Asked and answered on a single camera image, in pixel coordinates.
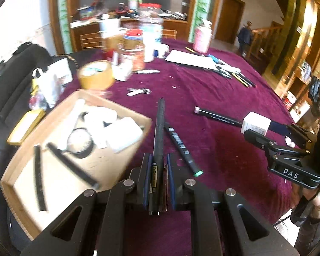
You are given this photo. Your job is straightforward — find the clear plastic bag red contents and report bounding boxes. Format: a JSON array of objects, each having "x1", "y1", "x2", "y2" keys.
[{"x1": 29, "y1": 91, "x2": 47, "y2": 111}]

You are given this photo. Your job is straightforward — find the bunch of pens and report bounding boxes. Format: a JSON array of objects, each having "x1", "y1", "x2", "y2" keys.
[{"x1": 207, "y1": 54, "x2": 256, "y2": 88}]

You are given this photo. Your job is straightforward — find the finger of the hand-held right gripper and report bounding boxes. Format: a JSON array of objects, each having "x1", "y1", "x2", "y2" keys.
[
  {"x1": 268, "y1": 121, "x2": 316, "y2": 151},
  {"x1": 244, "y1": 129, "x2": 320, "y2": 190}
]

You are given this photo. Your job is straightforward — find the wooden shelf unit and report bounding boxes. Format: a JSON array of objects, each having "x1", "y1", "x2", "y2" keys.
[{"x1": 272, "y1": 56, "x2": 320, "y2": 118}]

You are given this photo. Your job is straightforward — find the shallow cardboard box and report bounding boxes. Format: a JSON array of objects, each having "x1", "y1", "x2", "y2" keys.
[{"x1": 0, "y1": 89, "x2": 153, "y2": 240}]

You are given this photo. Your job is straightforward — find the wooden stair railing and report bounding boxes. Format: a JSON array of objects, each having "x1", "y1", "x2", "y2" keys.
[{"x1": 247, "y1": 25, "x2": 283, "y2": 59}]

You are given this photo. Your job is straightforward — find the small white blue box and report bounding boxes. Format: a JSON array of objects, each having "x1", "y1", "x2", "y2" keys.
[{"x1": 156, "y1": 44, "x2": 170, "y2": 58}]

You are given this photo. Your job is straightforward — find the white paper bag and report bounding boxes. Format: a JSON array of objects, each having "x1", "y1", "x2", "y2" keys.
[{"x1": 32, "y1": 67, "x2": 62, "y2": 107}]

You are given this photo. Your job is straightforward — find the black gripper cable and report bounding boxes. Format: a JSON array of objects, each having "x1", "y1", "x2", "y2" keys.
[{"x1": 272, "y1": 213, "x2": 296, "y2": 226}]

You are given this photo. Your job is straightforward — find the black pen yellow label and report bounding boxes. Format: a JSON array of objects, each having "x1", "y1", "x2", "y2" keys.
[{"x1": 149, "y1": 98, "x2": 166, "y2": 216}]

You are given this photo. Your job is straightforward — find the black leather sofa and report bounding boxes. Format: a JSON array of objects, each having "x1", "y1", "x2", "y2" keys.
[{"x1": 0, "y1": 41, "x2": 78, "y2": 256}]

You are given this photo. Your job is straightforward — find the clear jar red lid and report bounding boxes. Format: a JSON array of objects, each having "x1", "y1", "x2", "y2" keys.
[{"x1": 139, "y1": 3, "x2": 164, "y2": 63}]

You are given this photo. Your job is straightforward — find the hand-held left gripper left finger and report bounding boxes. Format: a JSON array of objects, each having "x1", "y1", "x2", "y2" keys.
[{"x1": 20, "y1": 153, "x2": 153, "y2": 256}]

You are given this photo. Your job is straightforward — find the black marker green end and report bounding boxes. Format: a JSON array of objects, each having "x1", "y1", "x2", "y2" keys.
[{"x1": 164, "y1": 122, "x2": 204, "y2": 178}]

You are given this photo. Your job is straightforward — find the white power charger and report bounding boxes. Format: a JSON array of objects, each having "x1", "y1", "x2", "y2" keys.
[{"x1": 103, "y1": 117, "x2": 145, "y2": 154}]

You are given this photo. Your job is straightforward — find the wooden cabinet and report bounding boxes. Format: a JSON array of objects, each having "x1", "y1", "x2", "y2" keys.
[{"x1": 69, "y1": 19, "x2": 190, "y2": 52}]

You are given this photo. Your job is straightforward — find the short black marker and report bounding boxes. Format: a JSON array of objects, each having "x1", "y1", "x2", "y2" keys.
[{"x1": 33, "y1": 144, "x2": 48, "y2": 212}]

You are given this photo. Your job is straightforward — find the person's right forearm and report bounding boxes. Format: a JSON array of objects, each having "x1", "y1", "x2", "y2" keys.
[{"x1": 295, "y1": 216, "x2": 320, "y2": 251}]

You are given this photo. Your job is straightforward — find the white plug adapter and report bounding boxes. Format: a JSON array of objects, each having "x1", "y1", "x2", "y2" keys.
[{"x1": 241, "y1": 112, "x2": 272, "y2": 136}]

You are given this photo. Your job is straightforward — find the bamboo print pillar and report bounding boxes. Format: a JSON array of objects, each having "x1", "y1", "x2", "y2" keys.
[
  {"x1": 57, "y1": 0, "x2": 73, "y2": 54},
  {"x1": 189, "y1": 0, "x2": 220, "y2": 40}
]

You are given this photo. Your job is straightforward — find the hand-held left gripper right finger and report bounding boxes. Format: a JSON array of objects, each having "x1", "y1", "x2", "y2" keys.
[{"x1": 167, "y1": 153, "x2": 300, "y2": 256}]

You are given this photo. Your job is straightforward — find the yellow tape roll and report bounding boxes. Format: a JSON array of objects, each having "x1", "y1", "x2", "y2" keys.
[{"x1": 77, "y1": 60, "x2": 116, "y2": 91}]

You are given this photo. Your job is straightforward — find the white squeeze bottle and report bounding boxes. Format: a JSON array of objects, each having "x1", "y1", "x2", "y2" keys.
[{"x1": 57, "y1": 99, "x2": 86, "y2": 150}]

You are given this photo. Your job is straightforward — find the white plastic case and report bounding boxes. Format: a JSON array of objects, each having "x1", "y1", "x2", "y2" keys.
[{"x1": 84, "y1": 107, "x2": 118, "y2": 139}]

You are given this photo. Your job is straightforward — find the white paper sheet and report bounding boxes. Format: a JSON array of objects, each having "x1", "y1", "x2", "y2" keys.
[{"x1": 165, "y1": 49, "x2": 216, "y2": 69}]

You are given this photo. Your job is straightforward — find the clear jar orange label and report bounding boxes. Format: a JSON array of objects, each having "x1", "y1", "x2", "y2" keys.
[{"x1": 121, "y1": 29, "x2": 146, "y2": 72}]

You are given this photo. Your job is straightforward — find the black tape roll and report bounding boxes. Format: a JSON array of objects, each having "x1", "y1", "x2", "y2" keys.
[{"x1": 66, "y1": 127, "x2": 94, "y2": 159}]

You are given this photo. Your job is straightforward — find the long black marker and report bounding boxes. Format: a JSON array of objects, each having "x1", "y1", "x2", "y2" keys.
[{"x1": 47, "y1": 142, "x2": 100, "y2": 190}]

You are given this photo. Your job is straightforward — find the black marker pink end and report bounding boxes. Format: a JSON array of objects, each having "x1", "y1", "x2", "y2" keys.
[{"x1": 194, "y1": 106, "x2": 243, "y2": 127}]

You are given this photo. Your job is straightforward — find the brown drink carton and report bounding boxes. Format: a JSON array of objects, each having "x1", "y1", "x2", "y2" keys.
[{"x1": 101, "y1": 32, "x2": 123, "y2": 59}]

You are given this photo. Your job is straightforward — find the brown wooden door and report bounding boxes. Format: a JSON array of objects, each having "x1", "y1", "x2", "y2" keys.
[{"x1": 215, "y1": 0, "x2": 246, "y2": 44}]

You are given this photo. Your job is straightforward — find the pink pump bottle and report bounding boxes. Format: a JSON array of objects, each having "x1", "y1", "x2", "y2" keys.
[{"x1": 193, "y1": 20, "x2": 213, "y2": 54}]

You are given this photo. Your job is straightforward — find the pale blue plastic tub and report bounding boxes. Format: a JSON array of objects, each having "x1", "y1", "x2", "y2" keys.
[{"x1": 100, "y1": 19, "x2": 121, "y2": 32}]

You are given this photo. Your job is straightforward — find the metal folding tool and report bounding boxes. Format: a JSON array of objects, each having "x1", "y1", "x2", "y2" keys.
[{"x1": 127, "y1": 87, "x2": 152, "y2": 96}]

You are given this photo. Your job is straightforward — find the white shopping bag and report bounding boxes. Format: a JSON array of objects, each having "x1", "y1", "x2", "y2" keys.
[{"x1": 51, "y1": 59, "x2": 74, "y2": 86}]

